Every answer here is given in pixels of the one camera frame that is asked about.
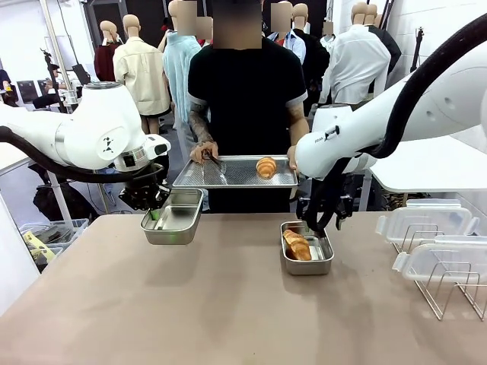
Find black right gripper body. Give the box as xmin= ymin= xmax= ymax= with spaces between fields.
xmin=338 ymin=173 xmax=357 ymax=197

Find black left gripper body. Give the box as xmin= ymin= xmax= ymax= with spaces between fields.
xmin=117 ymin=163 xmax=170 ymax=211

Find rectangular steel container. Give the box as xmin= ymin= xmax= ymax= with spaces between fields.
xmin=139 ymin=188 xmax=204 ymax=246
xmin=280 ymin=221 xmax=336 ymax=276

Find golden croissant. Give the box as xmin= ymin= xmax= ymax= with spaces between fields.
xmin=283 ymin=229 xmax=313 ymax=262
xmin=255 ymin=156 xmax=278 ymax=179

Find perforated metal baking tray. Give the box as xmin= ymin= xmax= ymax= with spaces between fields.
xmin=172 ymin=154 xmax=300 ymax=190

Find clear plastic lid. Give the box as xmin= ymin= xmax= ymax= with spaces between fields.
xmin=375 ymin=199 xmax=479 ymax=244
xmin=391 ymin=234 xmax=487 ymax=284

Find metal tongs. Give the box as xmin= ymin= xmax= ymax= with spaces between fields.
xmin=203 ymin=150 xmax=229 ymax=183

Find person's left forearm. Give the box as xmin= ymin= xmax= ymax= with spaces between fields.
xmin=288 ymin=104 xmax=311 ymax=148

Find tattooed right forearm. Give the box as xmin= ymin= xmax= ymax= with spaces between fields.
xmin=189 ymin=102 xmax=216 ymax=148

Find person's left hand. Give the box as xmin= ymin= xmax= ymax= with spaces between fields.
xmin=286 ymin=145 xmax=301 ymax=171

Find person's right hand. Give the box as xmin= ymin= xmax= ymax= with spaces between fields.
xmin=189 ymin=140 xmax=220 ymax=165

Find white table with tray space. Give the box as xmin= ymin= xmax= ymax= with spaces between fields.
xmin=368 ymin=125 xmax=487 ymax=193

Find clear plastic storage bin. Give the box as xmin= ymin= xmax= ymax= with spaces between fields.
xmin=18 ymin=218 xmax=91 ymax=273

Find black bag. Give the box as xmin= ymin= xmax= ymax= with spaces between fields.
xmin=32 ymin=182 xmax=100 ymax=221

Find mannequin in cream jacket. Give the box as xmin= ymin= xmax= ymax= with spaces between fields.
xmin=113 ymin=14 xmax=171 ymax=134

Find yellow packaging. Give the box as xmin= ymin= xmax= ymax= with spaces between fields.
xmin=22 ymin=231 xmax=58 ymax=263

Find mannequin in black clothes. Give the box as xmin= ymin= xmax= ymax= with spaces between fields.
xmin=292 ymin=3 xmax=331 ymax=103

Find mannequin in white shirt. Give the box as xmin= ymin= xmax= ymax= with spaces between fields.
xmin=329 ymin=2 xmax=393 ymax=106

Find person in black t-shirt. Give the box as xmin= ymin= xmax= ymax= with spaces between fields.
xmin=188 ymin=36 xmax=309 ymax=214

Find white background table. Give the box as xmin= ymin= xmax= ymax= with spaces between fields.
xmin=0 ymin=142 xmax=33 ymax=176

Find mannequin in maroon dress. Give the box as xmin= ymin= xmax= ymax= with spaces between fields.
xmin=94 ymin=21 xmax=123 ymax=83

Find white side panel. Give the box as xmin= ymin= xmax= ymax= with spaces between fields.
xmin=0 ymin=189 xmax=41 ymax=316

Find seated background person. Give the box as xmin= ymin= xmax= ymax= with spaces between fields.
xmin=47 ymin=63 xmax=73 ymax=92

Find black light stand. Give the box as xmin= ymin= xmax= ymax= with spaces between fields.
xmin=40 ymin=47 xmax=65 ymax=111

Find mannequin in striped blue shirt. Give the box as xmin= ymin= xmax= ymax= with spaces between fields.
xmin=266 ymin=2 xmax=307 ymax=65

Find black tripod stand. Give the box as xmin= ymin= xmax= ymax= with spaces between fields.
xmin=409 ymin=26 xmax=425 ymax=73

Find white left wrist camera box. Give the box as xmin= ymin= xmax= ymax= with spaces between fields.
xmin=146 ymin=133 xmax=171 ymax=160

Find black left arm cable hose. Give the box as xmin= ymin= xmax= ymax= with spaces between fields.
xmin=0 ymin=125 xmax=163 ymax=184

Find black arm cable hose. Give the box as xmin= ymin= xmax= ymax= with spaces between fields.
xmin=303 ymin=13 xmax=487 ymax=237
xmin=0 ymin=125 xmax=163 ymax=184

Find metal wire rack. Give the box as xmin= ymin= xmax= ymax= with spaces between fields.
xmin=391 ymin=224 xmax=487 ymax=321

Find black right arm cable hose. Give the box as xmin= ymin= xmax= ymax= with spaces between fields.
xmin=303 ymin=13 xmax=487 ymax=237

